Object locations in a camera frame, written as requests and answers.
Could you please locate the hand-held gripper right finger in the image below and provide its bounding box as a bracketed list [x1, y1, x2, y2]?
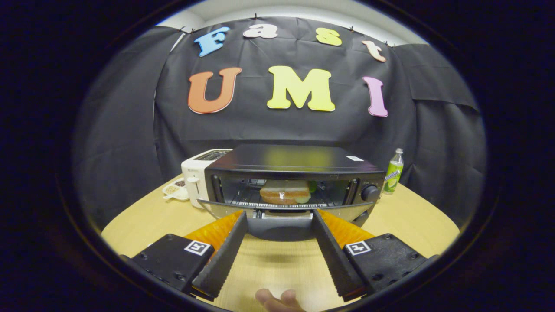
[311, 209, 438, 302]

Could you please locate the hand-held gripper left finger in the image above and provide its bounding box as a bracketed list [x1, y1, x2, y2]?
[130, 211, 248, 302]

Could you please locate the toasted sandwich with lettuce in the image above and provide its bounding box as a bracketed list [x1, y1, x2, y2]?
[259, 180, 317, 205]

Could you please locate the black toaster oven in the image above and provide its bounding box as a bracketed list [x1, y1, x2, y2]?
[197, 144, 386, 242]

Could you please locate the white pop-up toaster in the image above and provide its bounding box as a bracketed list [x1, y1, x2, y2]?
[181, 149, 233, 209]

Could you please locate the small white seed dish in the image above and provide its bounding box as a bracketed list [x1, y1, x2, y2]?
[162, 178, 190, 201]

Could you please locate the green label drink bottle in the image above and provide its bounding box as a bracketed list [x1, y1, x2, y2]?
[383, 148, 404, 195]

